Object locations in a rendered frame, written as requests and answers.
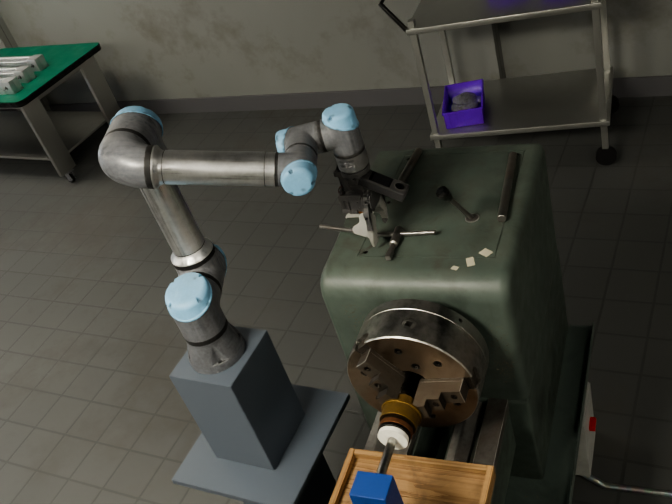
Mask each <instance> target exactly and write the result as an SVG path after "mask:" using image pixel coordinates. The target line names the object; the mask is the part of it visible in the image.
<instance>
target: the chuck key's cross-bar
mask: <svg viewBox="0 0 672 504"><path fill-rule="evenodd" d="M319 228H321V229H328V230H335V231H342V232H349V233H354V232H353V228H346V227H339V226H332V225H325V224H320V225H319ZM392 234H393V232H377V235H378V237H392ZM400 234H401V236H415V235H435V234H436V230H419V231H400Z"/></svg>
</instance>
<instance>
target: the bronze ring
mask: <svg viewBox="0 0 672 504"><path fill-rule="evenodd" d="M413 401H414V398H412V397H411V396H409V395H406V394H399V395H398V398H397V399H389V400H387V401H385V402H384V403H383V404H382V407H381V411H382V413H381V416H380V419H379V421H380V424H379V428H378V432H379V430H380V428H382V427H384V426H394V427H397V428H399V429H401V430H403V431H404V432H405V433H406V434H407V435H408V437H409V442H410V440H411V439H412V436H413V434H414V433H415V432H416V429H417V426H418V425H419V424H420V423H421V420H422V414H421V412H420V410H419V409H418V408H417V407H416V406H414V405H413ZM409 442H408V443H409Z"/></svg>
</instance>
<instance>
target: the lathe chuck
mask: <svg viewBox="0 0 672 504"><path fill-rule="evenodd" d="M406 319H413V320H415V321H416V326H415V327H414V328H411V329H405V328H403V327H402V326H401V323H402V322H403V321H404V320H406ZM367 336H368V337H367ZM366 337H367V338H366ZM365 338H366V339H365ZM363 339H365V341H364V343H365V344H366V345H367V346H369V347H370V348H372V349H373V350H374V351H376V352H377V353H378V354H380V355H381V356H382V357H384V358H385V359H386V360H388V361H389V362H390V363H392V364H393V365H394V366H396V367H397V368H398V369H400V370H401V371H405V373H404V374H406V375H405V378H404V380H403V383H404V382H408V383H411V384H414V385H417V386H418V385H419V382H420V379H422V378H423V377H424V378H425V379H432V378H463V377H472V376H473V372H472V370H474V372H475V374H476V376H477V378H478V379H477V381H478V384H477V385H476V387H475V389H474V388H471V389H470V388H469V390H468V394H467V398H466V402H465V403H446V407H445V410H432V413H431V415H430V418H422V420H421V423H420V424H419V425H418V426H421V427H432V428H436V427H447V426H451V425H455V424H458V423H461V422H463V421H465V420H466V419H468V418H469V417H470V416H471V415H472V414H473V413H474V412H475V410H476V409H477V406H478V403H479V399H480V396H481V392H482V388H483V384H484V380H485V376H486V371H487V365H486V360H485V356H484V354H483V352H482V350H481V348H480V347H479V345H478V344H477V342H476V341H475V340H474V339H473V338H472V337H471V336H470V335H469V334H468V333H467V332H466V331H464V330H463V329H462V328H460V327H459V326H458V325H456V324H454V323H453V322H451V321H449V320H447V319H445V318H443V317H440V316H438V315H435V314H432V313H428V312H424V311H420V310H412V309H395V310H388V311H384V312H381V313H379V314H376V315H374V316H373V317H371V318H370V319H368V320H367V321H366V322H365V323H364V325H363V326H362V328H361V330H360V332H359V334H358V337H357V339H356V341H355V344H354V346H353V348H352V351H351V353H350V355H349V358H348V361H347V373H348V376H349V379H350V382H351V384H352V385H353V387H354V388H355V390H356V391H357V393H358V394H359V395H360V396H361V397H362V398H363V399H364V400H365V401H366V402H367V403H368V404H369V405H371V406H372V407H373V408H375V409H376V410H378V411H379V412H381V413H382V411H381V407H382V404H381V403H380V402H378V401H377V400H376V398H377V395H378V392H377V391H375V390H374V389H373V388H371V387H370V386H369V383H370V380H371V378H369V377H368V376H367V375H365V374H364V373H363V372H361V371H360V370H359V369H357V368H356V366H357V364H358V361H359V359H360V356H361V353H359V352H358V351H357V348H358V347H357V346H358V344H359V343H360V341H362V340H363Z"/></svg>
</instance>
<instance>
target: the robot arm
mask: <svg viewBox="0 0 672 504"><path fill-rule="evenodd" d="M162 135H163V124H162V122H161V120H160V118H159V117H158V115H157V114H155V113H154V112H153V111H151V110H150V109H147V108H144V107H142V106H128V107H125V108H123V109H121V110H120V111H118V112H117V114H116V115H115V116H114V117H113V118H112V120H111V122H110V126H109V128H108V130H107V132H106V134H105V136H104V138H103V140H102V141H101V143H100V145H99V149H98V161H99V164H100V167H101V168H102V170H103V172H104V173H105V174H106V175H107V176H108V177H109V178H111V179H112V180H113V181H115V182H117V183H119V184H122V185H125V186H129V187H133V188H139V189H140V191H141V192H142V194H143V196H144V198H145V200H146V202H147V204H148V206H149V208H150V209H151V211H152V213H153V215H154V217H155V219H156V221H157V223H158V225H159V226H160V228H161V230H162V232H163V234H164V236H165V238H166V240H167V242H168V243H169V245H170V247H171V249H172V251H173V253H172V255H171V262H172V264H173V266H174V268H175V270H176V271H177V273H178V277H177V278H176V279H175V280H174V283H171V284H170V285H169V286H168V288H167V290H166V293H165V302H166V305H167V308H168V311H169V313H170V315H171V316H172V317H173V318H174V320H175V322H176V324H177V326H178V328H179V329H180V331H181V333H182V335H183V337H184V338H185V340H186V342H187V350H188V359H189V362H190V364H191V366H192V367H193V369H194V370H195V371H196V372H198V373H201V374H216V373H219V372H222V371H224V370H226V369H228V368H230V367H231V366H233V365H234V364H235V363H236V362H237V361H238V360H239V359H240V358H241V356H242V355H243V353H244V350H245V340H244V338H243V336H242V334H241V333H240V332H239V331H238V330H237V329H236V328H235V327H234V326H233V325H232V324H230V323H229V322H228V321H227V319H226V317H225V315H224V313H223V311H222V309H221V307H220V299H221V294H222V289H223V283H224V278H225V275H226V272H227V260H226V256H225V253H224V252H223V250H222V249H221V248H220V247H219V246H218V245H214V244H213V242H212V241H211V240H210V239H209V238H206V237H203V236H202V234H201V231H200V229H199V227H198V225H197V223H196V221H195V219H194V217H193V215H192V213H191V211H190V209H189V207H188V205H187V203H186V201H185V199H184V197H183V195H182V193H181V191H180V189H179V187H178V185H218V186H269V187H275V186H278V187H283V189H284V190H285V191H286V192H287V193H290V194H292V195H294V196H303V195H306V194H308V193H309V192H310V191H312V189H313V188H314V186H315V182H316V178H317V157H318V154H321V153H325V152H328V151H332V150H333V153H334V156H335V159H336V162H337V166H336V169H335V170H334V171H333V174H334V177H338V178H339V182H340V185H341V186H340V187H339V188H340V190H339V189H338V193H339V194H338V196H337V197H338V200H339V203H340V206H341V209H342V212H343V213H350V214H358V212H363V213H361V214H360V215H359V223H358V224H356V225H355V226H353V232H354V233H355V234H357V235H361V236H364V237H368V238H369V239H370V242H371V244H372V246H373V247H376V245H377V242H378V240H379V238H378V235H377V228H376V216H375V215H374V214H372V213H373V212H377V213H379V214H380V215H381V217H382V220H383V222H384V223H387V220H388V212H387V207H386V201H385V197H384V195H385V196H388V197H390V198H393V199H395V200H398V201H400V202H402V201H404V199H405V196H406V194H407V192H408V190H409V185H408V184H406V183H404V182H401V181H399V180H396V179H394V178H391V177H389V176H386V175H384V174H381V173H379V172H376V171H373V170H371V169H370V164H369V158H368V154H367V151H366V148H365V145H364V141H363V138H362V134H361V131H360V127H359V121H358V120H357V117H356V115H355V112H354V109H353V107H352V106H350V105H349V104H345V103H339V104H334V105H332V106H331V107H328V108H326V109H325V110H324V111H323V113H322V119H320V120H318V121H314V122H310V123H306V124H302V125H298V126H290V127H288V128H286V129H283V130H280V131H278V132H277V133H276V135H275V140H276V148H277V151H278V152H246V151H198V150H167V148H166V145H165V143H164V141H163V139H162ZM342 191H343V192H342ZM341 192H342V194H341Z"/></svg>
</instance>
